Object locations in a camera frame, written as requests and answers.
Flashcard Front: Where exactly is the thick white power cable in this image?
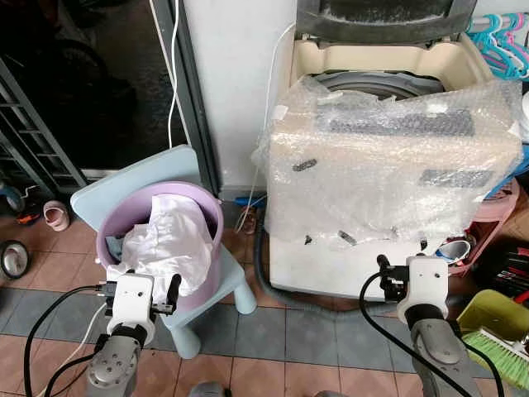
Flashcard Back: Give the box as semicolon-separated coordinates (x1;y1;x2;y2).
149;0;183;143

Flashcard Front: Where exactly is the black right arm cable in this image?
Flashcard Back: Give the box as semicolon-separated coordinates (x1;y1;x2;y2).
359;271;468;397

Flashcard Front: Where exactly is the dark metal rack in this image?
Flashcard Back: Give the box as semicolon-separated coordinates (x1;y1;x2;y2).
0;56;85;197

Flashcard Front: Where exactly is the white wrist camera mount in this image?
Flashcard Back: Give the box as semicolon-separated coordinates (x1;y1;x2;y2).
107;273;157;328
397;256;450;324

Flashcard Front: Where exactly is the cream top-load washing machine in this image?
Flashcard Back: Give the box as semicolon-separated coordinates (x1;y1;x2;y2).
269;0;527;303

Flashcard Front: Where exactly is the thin white cable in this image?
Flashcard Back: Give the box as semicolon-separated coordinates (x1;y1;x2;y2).
238;23;298;234

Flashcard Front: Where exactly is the teal plastic clothes hanger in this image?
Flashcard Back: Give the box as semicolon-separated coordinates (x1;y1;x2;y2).
465;12;529;81

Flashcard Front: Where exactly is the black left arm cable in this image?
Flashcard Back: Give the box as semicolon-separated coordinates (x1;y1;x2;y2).
24;281;112;397

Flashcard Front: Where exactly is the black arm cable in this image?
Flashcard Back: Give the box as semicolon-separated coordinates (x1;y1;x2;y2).
359;271;468;397
24;281;112;397

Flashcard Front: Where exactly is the grey washing machine lid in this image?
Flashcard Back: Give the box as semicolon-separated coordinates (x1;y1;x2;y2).
296;0;478;44

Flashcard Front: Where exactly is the blue white shoe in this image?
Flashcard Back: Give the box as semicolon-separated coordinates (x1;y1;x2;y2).
433;235;473;265

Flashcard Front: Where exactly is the green bristle broom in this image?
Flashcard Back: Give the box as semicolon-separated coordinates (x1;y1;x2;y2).
460;326;529;391

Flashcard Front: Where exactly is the grey door frame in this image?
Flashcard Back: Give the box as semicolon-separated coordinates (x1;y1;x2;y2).
169;0;221;197

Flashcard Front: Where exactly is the green plastic dustpan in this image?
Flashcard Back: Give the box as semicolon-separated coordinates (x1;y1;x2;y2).
456;289;529;348

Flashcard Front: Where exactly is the light blue plastic chair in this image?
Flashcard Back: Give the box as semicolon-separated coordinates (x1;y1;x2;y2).
70;145;258;359

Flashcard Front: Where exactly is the pink plastic basket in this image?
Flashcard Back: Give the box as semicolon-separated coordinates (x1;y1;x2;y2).
450;177;522;275

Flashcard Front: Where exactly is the clear bubble wrap sheet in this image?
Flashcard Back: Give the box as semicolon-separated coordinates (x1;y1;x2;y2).
252;74;529;251

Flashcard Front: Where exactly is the brown sandal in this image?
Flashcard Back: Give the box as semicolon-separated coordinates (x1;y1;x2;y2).
239;207;259;234

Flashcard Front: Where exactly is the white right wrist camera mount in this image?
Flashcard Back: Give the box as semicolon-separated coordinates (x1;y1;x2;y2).
397;256;450;324

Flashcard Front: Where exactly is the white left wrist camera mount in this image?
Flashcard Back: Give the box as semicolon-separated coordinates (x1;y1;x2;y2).
107;273;157;328

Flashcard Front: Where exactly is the blue plastic basin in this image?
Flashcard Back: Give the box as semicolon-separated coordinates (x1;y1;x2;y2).
494;153;529;201

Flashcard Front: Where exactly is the purple plastic bucket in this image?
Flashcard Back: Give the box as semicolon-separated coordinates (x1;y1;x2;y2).
96;182;226;313

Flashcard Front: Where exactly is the white crumpled garment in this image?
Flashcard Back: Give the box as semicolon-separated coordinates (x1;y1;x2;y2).
124;194;215;299

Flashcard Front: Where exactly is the pink plastic clothes hanger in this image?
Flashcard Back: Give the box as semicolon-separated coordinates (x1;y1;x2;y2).
475;12;529;71

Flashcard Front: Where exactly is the black red tool case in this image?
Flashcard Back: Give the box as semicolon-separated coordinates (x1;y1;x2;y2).
478;235;529;304

